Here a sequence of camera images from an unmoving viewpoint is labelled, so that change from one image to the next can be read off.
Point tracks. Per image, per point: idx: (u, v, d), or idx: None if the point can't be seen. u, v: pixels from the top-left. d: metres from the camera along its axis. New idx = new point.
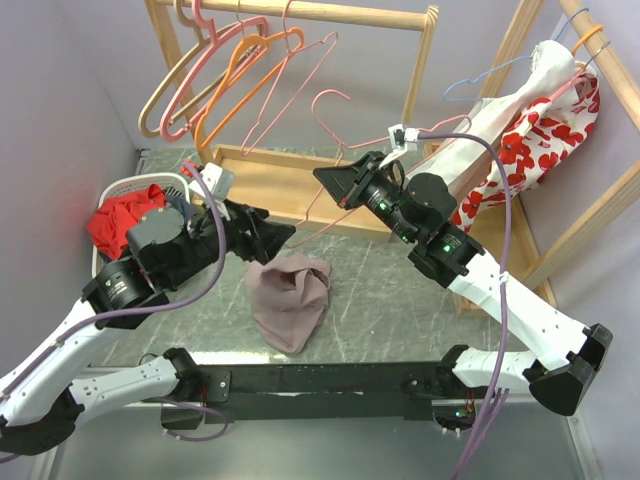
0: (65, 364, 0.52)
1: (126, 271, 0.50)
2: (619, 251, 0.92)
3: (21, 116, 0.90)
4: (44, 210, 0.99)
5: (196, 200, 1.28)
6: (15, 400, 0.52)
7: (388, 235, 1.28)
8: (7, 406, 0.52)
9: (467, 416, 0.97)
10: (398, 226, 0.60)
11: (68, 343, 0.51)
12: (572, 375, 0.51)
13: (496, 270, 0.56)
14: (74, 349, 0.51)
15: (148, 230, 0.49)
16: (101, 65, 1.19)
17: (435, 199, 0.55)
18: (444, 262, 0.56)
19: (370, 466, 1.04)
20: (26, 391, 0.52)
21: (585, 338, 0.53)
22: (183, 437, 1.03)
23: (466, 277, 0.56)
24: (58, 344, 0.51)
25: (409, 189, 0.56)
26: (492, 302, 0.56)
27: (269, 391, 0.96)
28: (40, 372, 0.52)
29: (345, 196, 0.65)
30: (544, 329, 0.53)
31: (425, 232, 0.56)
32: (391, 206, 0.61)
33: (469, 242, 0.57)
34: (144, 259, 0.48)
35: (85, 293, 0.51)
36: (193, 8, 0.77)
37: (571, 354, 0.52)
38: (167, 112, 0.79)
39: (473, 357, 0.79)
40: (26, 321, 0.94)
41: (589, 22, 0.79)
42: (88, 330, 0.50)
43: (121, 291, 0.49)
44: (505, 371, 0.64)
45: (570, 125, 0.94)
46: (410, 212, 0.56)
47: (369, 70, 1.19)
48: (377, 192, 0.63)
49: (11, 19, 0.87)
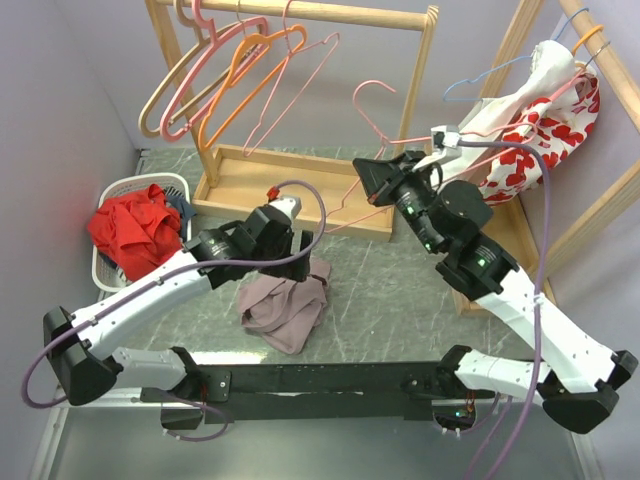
0: (158, 302, 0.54)
1: (226, 239, 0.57)
2: (620, 251, 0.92)
3: (21, 116, 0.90)
4: (45, 209, 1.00)
5: (197, 200, 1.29)
6: (104, 327, 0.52)
7: (388, 235, 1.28)
8: (93, 332, 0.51)
9: (467, 417, 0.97)
10: (422, 231, 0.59)
11: (167, 283, 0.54)
12: (602, 405, 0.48)
13: (530, 289, 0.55)
14: (172, 289, 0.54)
15: (267, 210, 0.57)
16: (100, 65, 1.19)
17: (470, 210, 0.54)
18: (478, 276, 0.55)
19: (370, 466, 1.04)
20: (116, 321, 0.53)
21: (614, 364, 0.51)
22: (183, 436, 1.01)
23: (500, 295, 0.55)
24: (159, 281, 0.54)
25: (442, 197, 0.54)
26: (522, 322, 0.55)
27: (269, 391, 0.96)
28: (135, 303, 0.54)
29: (376, 192, 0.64)
30: (574, 354, 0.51)
31: (457, 244, 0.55)
32: (419, 212, 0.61)
33: (503, 257, 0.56)
34: (256, 229, 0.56)
35: (190, 245, 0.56)
36: (193, 8, 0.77)
37: (599, 382, 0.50)
38: (167, 112, 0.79)
39: (478, 361, 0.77)
40: (27, 320, 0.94)
41: (589, 22, 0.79)
42: (190, 273, 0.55)
43: (224, 251, 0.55)
44: (515, 382, 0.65)
45: (570, 125, 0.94)
46: (444, 221, 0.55)
47: (369, 70, 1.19)
48: (409, 193, 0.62)
49: (11, 18, 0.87)
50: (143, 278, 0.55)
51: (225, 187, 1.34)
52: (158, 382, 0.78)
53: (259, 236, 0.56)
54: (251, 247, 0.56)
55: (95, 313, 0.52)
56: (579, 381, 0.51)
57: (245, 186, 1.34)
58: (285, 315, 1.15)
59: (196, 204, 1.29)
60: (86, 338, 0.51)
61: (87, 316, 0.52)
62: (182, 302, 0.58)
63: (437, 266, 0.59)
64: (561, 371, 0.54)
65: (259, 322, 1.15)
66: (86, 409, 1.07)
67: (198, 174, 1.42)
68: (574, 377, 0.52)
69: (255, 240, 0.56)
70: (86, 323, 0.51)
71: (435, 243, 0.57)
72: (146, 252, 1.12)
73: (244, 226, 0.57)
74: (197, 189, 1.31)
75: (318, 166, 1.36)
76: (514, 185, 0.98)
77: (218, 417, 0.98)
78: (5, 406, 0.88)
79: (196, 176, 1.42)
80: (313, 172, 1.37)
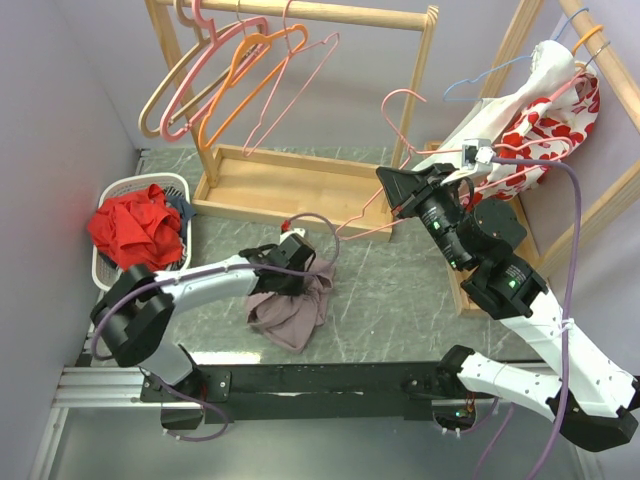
0: (220, 283, 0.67)
1: (264, 257, 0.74)
2: (621, 253, 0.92)
3: (20, 117, 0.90)
4: (45, 209, 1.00)
5: (196, 199, 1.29)
6: (180, 287, 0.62)
7: (388, 235, 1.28)
8: (175, 288, 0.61)
9: (467, 417, 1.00)
10: (448, 247, 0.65)
11: (231, 273, 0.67)
12: (623, 431, 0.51)
13: (558, 313, 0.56)
14: (232, 279, 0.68)
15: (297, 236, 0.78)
16: (101, 66, 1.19)
17: (504, 230, 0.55)
18: (508, 298, 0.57)
19: (369, 466, 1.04)
20: (191, 286, 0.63)
21: (634, 391, 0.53)
22: (183, 437, 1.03)
23: (529, 318, 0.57)
24: (227, 267, 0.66)
25: (476, 216, 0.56)
26: (549, 345, 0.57)
27: (269, 391, 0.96)
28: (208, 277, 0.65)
29: (399, 205, 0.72)
30: (598, 380, 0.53)
31: (487, 263, 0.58)
32: (446, 227, 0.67)
33: (532, 278, 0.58)
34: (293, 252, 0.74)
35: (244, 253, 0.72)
36: (193, 8, 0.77)
37: (621, 408, 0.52)
38: (167, 112, 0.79)
39: (483, 365, 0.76)
40: (26, 320, 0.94)
41: (589, 22, 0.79)
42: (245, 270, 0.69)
43: (267, 260, 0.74)
44: (524, 393, 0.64)
45: (570, 125, 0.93)
46: (478, 240, 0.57)
47: (369, 69, 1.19)
48: (435, 208, 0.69)
49: (11, 19, 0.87)
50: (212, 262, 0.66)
51: (225, 187, 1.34)
52: (164, 375, 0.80)
53: (290, 258, 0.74)
54: (285, 262, 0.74)
55: (179, 273, 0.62)
56: (600, 405, 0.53)
57: (245, 186, 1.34)
58: (289, 311, 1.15)
59: (195, 204, 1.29)
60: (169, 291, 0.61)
61: (169, 275, 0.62)
62: (224, 295, 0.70)
63: (462, 283, 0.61)
64: (581, 393, 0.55)
65: (262, 318, 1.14)
66: (86, 409, 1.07)
67: (198, 174, 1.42)
68: (594, 401, 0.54)
69: (288, 258, 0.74)
70: (171, 280, 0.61)
71: (462, 261, 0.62)
72: (146, 252, 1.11)
73: (280, 247, 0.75)
74: (197, 190, 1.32)
75: (318, 166, 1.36)
76: (514, 185, 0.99)
77: (216, 414, 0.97)
78: (5, 406, 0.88)
79: (196, 176, 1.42)
80: (313, 172, 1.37)
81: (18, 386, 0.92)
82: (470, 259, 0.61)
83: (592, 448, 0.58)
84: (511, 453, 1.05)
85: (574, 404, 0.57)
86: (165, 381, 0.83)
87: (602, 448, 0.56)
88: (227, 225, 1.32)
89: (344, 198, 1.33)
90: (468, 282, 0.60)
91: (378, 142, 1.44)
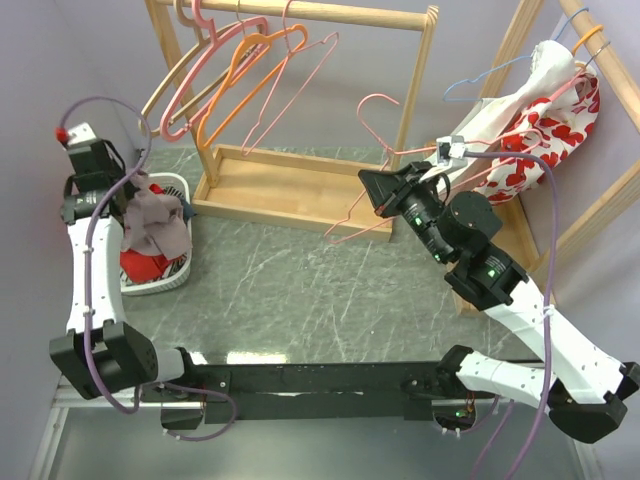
0: (109, 250, 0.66)
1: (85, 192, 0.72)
2: (619, 251, 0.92)
3: (21, 118, 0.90)
4: (45, 208, 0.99)
5: (196, 199, 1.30)
6: (104, 306, 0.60)
7: (389, 235, 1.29)
8: (99, 315, 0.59)
9: (468, 417, 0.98)
10: (432, 242, 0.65)
11: (95, 244, 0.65)
12: (611, 417, 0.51)
13: (540, 301, 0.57)
14: (105, 242, 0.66)
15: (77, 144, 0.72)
16: (101, 65, 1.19)
17: (480, 220, 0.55)
18: (489, 288, 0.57)
19: (369, 466, 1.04)
20: (104, 293, 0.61)
21: (621, 375, 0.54)
22: (183, 436, 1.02)
23: (509, 306, 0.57)
24: (89, 247, 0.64)
25: (452, 208, 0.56)
26: (532, 333, 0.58)
27: (269, 391, 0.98)
28: (101, 270, 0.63)
29: (382, 204, 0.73)
30: (584, 366, 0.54)
31: (467, 254, 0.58)
32: (428, 223, 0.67)
33: (513, 268, 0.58)
34: (97, 157, 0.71)
35: (70, 217, 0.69)
36: (193, 8, 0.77)
37: (609, 393, 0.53)
38: (167, 111, 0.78)
39: (481, 362, 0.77)
40: (27, 319, 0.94)
41: (589, 22, 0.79)
42: (102, 226, 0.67)
43: (96, 198, 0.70)
44: (520, 388, 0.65)
45: (570, 125, 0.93)
46: (456, 232, 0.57)
47: (369, 69, 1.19)
48: (416, 205, 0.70)
49: (11, 19, 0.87)
50: (78, 262, 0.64)
51: (224, 187, 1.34)
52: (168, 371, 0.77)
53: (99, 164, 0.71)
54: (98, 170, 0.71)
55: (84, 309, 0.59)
56: (587, 392, 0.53)
57: (245, 186, 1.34)
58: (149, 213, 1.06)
59: (195, 204, 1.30)
60: (104, 318, 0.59)
61: (75, 322, 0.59)
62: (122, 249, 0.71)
63: (446, 277, 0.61)
64: (569, 382, 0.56)
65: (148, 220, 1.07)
66: (86, 410, 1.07)
67: (199, 174, 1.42)
68: (582, 388, 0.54)
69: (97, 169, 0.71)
70: (88, 315, 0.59)
71: (445, 253, 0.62)
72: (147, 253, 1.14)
73: (82, 172, 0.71)
74: (197, 190, 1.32)
75: (317, 166, 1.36)
76: (513, 185, 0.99)
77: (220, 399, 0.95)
78: (6, 404, 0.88)
79: (197, 176, 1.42)
80: (313, 172, 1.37)
81: (18, 386, 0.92)
82: (452, 251, 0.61)
83: (588, 441, 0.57)
84: (512, 453, 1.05)
85: (567, 396, 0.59)
86: (172, 378, 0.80)
87: (597, 439, 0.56)
88: (227, 225, 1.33)
89: (345, 198, 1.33)
90: (450, 274, 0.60)
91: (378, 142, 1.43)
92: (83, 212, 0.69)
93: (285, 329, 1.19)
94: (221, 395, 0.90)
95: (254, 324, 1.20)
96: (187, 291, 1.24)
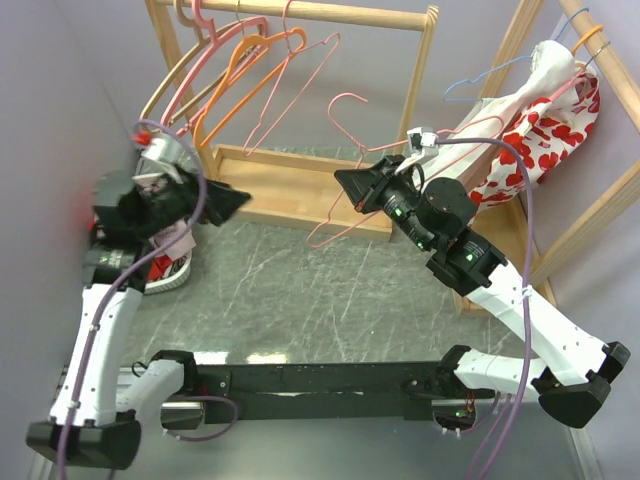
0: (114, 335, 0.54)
1: (114, 246, 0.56)
2: (618, 248, 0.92)
3: (22, 118, 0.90)
4: (45, 208, 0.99)
5: None
6: (90, 400, 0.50)
7: (389, 235, 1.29)
8: (84, 410, 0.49)
9: (467, 416, 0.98)
10: (412, 231, 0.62)
11: (104, 320, 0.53)
12: (592, 395, 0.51)
13: (519, 282, 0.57)
14: (111, 323, 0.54)
15: (105, 189, 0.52)
16: (101, 65, 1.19)
17: (454, 204, 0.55)
18: (467, 272, 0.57)
19: (370, 467, 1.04)
20: (95, 385, 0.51)
21: (605, 355, 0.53)
22: (183, 437, 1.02)
23: (487, 289, 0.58)
24: (95, 325, 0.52)
25: (427, 193, 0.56)
26: (511, 314, 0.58)
27: (269, 391, 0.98)
28: (99, 356, 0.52)
29: (361, 200, 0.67)
30: (564, 346, 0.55)
31: (443, 239, 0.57)
32: (408, 212, 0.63)
33: (491, 251, 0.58)
34: (123, 216, 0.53)
35: (87, 280, 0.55)
36: (193, 8, 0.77)
37: (591, 372, 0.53)
38: (167, 111, 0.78)
39: (477, 360, 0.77)
40: (27, 320, 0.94)
41: (589, 22, 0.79)
42: (116, 297, 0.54)
43: (119, 262, 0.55)
44: (512, 378, 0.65)
45: (570, 125, 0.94)
46: (431, 218, 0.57)
47: (370, 69, 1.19)
48: (394, 197, 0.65)
49: (11, 19, 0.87)
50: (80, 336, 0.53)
51: None
52: (168, 389, 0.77)
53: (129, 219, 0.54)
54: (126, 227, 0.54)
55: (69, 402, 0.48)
56: (570, 371, 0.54)
57: (246, 186, 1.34)
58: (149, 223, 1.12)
59: None
60: (85, 416, 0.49)
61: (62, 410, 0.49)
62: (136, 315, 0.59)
63: (427, 263, 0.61)
64: (554, 364, 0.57)
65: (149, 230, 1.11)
66: None
67: None
68: (564, 369, 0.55)
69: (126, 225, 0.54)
70: (71, 409, 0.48)
71: (427, 240, 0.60)
72: None
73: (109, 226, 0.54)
74: None
75: (318, 166, 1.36)
76: (513, 185, 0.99)
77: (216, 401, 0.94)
78: (6, 405, 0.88)
79: None
80: (313, 172, 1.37)
81: (18, 386, 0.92)
82: (432, 239, 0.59)
83: (576, 425, 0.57)
84: (513, 454, 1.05)
85: (554, 381, 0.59)
86: (170, 395, 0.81)
87: (585, 422, 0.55)
88: (227, 225, 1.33)
89: (345, 198, 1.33)
90: (429, 260, 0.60)
91: (378, 142, 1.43)
92: (103, 274, 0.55)
93: (285, 330, 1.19)
94: (221, 398, 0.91)
95: (254, 324, 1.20)
96: (187, 291, 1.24)
